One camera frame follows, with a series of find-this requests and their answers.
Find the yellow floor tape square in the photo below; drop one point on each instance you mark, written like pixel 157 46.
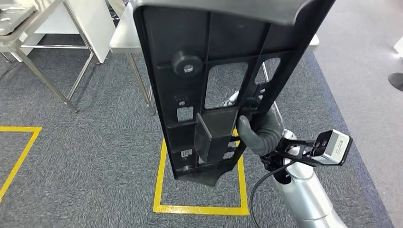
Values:
pixel 201 210
pixel 19 129

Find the white box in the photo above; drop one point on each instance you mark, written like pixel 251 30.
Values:
pixel 399 45

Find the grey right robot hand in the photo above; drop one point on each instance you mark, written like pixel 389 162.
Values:
pixel 248 135

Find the black plastic plate bracket part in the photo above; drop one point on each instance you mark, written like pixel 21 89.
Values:
pixel 189 31

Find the stainless steel table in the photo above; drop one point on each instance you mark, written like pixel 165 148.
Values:
pixel 9 44

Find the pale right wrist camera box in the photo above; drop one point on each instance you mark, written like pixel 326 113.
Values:
pixel 333 148

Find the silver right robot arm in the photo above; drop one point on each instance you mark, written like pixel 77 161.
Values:
pixel 302 195

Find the grey sheet metal part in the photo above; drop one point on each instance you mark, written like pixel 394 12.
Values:
pixel 12 19

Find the black round floor base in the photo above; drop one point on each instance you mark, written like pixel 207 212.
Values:
pixel 396 81

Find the white panel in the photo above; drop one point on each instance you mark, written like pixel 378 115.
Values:
pixel 88 25

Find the stainless steel workbench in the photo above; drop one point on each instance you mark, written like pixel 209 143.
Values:
pixel 124 37

